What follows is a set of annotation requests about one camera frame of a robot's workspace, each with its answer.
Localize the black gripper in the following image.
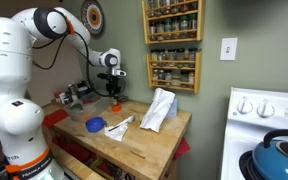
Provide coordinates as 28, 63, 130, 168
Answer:
98, 72, 124, 104

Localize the orange plastic bowl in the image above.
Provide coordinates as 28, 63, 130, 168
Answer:
111, 103, 122, 113

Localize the blue plastic bowl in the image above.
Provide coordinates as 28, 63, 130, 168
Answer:
85, 116, 108, 134

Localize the clear plastic storage case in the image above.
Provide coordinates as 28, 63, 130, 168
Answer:
63, 92, 113, 123

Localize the green plastic lid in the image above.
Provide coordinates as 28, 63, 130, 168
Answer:
71, 103, 84, 112

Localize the thin metal utensil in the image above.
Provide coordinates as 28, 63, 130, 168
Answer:
107, 115, 144, 132

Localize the dark blue canister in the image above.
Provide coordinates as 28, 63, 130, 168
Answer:
78, 80, 91, 98

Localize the white crumpled paper towel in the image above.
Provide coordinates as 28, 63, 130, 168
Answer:
103, 115, 136, 142

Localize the white crumpled cloth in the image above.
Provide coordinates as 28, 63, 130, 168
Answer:
139, 87, 177, 134

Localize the glass spice jar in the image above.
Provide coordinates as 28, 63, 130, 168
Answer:
170, 0, 180, 14
154, 0, 163, 16
164, 18, 173, 40
167, 48, 177, 67
187, 47, 198, 68
150, 49, 159, 67
171, 17, 181, 40
187, 70, 196, 88
149, 21, 157, 42
162, 0, 172, 15
180, 69, 189, 88
188, 0, 198, 11
175, 48, 186, 68
179, 15, 189, 39
158, 69, 165, 86
147, 0, 156, 18
164, 69, 173, 87
156, 20, 165, 42
158, 49, 168, 67
179, 0, 189, 13
188, 13, 198, 38
152, 68, 159, 86

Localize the silver metal can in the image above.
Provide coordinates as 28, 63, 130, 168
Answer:
67, 83, 79, 97

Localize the small red white box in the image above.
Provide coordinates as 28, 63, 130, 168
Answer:
53, 91, 68, 105

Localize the light blue packet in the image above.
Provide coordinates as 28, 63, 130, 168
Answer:
165, 97, 178, 119

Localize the red cloth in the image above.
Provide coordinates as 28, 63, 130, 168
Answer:
42, 108, 69, 128
172, 136, 192, 162

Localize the white stove knob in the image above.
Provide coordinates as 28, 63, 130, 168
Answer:
236, 96, 254, 115
256, 98, 276, 119

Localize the white stove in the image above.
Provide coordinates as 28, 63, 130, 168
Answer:
220, 87, 288, 180

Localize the black stove burner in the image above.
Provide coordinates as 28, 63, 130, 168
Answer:
238, 149, 265, 180

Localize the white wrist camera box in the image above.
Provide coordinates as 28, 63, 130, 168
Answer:
112, 68, 127, 77

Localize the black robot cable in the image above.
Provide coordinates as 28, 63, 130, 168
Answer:
32, 33, 69, 71
72, 31, 127, 98

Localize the patterned decorative wall plate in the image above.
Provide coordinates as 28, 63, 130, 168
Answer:
80, 0, 105, 37

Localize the wooden wall spice rack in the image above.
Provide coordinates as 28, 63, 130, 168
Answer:
141, 0, 205, 45
145, 49, 202, 94

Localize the white light switch plate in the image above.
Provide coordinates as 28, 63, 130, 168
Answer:
219, 37, 238, 62

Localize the teal kettle with black handle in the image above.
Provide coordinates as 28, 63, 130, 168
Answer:
251, 129, 288, 180

